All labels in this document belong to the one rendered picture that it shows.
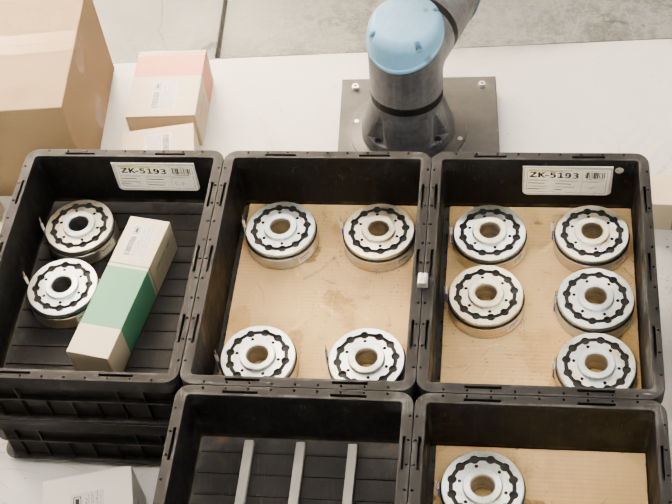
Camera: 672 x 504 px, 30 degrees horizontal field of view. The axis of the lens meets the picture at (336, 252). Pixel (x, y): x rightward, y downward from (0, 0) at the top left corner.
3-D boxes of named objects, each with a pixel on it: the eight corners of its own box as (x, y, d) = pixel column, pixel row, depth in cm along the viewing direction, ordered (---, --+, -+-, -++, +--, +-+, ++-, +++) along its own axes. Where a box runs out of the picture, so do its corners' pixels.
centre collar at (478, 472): (462, 469, 154) (462, 466, 154) (502, 469, 154) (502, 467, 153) (462, 505, 151) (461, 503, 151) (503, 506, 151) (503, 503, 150)
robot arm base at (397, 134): (362, 102, 211) (359, 56, 204) (452, 99, 211) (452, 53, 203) (361, 165, 201) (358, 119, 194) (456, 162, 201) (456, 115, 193)
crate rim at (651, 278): (433, 162, 180) (432, 151, 178) (647, 164, 176) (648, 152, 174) (416, 401, 155) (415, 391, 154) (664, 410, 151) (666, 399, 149)
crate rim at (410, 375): (228, 161, 184) (225, 150, 182) (432, 162, 180) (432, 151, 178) (180, 393, 160) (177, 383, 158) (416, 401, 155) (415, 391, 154)
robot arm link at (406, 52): (356, 100, 197) (351, 32, 187) (389, 49, 205) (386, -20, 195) (427, 118, 193) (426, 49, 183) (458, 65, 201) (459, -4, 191)
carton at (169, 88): (203, 145, 215) (195, 114, 209) (134, 147, 217) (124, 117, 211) (213, 80, 225) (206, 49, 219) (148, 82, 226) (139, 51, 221)
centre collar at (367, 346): (352, 342, 167) (351, 339, 167) (388, 346, 166) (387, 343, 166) (344, 373, 165) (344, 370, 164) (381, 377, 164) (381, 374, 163)
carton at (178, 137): (132, 162, 214) (122, 132, 209) (201, 153, 214) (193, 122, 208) (131, 234, 204) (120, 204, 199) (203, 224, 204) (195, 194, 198)
